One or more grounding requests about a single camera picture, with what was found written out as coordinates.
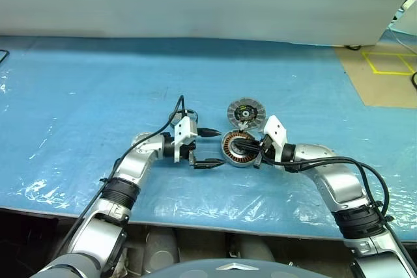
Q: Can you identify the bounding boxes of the silver spoked rotor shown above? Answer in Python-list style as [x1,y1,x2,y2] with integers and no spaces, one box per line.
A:
[169,108,199,126]

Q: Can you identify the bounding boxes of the grey robot torso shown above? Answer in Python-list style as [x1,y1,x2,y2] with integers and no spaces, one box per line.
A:
[139,258,280,278]

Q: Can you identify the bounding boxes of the brown cardboard sheet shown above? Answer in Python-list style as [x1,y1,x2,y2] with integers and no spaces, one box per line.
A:
[334,45,417,109]

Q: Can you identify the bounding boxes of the round silver motor lid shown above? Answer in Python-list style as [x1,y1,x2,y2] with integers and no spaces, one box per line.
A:
[226,96,267,129]

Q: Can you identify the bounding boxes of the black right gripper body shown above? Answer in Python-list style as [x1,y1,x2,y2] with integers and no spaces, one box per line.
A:
[253,134,277,168]

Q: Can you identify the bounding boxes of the white crumpled cloth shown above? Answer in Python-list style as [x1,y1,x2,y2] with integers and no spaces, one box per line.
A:
[119,247,131,269]

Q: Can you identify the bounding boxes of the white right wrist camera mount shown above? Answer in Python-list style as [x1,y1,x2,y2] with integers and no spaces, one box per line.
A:
[262,115,288,167]

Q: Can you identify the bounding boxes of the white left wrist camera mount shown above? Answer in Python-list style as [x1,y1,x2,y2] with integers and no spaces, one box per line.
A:
[173,115,198,163]

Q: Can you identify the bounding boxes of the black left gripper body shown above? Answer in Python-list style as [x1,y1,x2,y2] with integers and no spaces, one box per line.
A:
[187,127,201,167]

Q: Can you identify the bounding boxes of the blue plastic table cover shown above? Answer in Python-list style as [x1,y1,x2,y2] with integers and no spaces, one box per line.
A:
[0,35,417,243]

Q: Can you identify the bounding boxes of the grey rounded cylinder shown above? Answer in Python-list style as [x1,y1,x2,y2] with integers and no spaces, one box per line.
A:
[233,235,278,262]
[143,227,180,274]

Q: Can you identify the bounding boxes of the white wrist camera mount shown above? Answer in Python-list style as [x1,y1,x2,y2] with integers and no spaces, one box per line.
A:
[262,115,288,167]
[173,115,198,163]

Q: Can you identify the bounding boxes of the silver motor housing copper windings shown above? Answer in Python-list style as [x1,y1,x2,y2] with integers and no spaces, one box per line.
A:
[221,130,261,169]

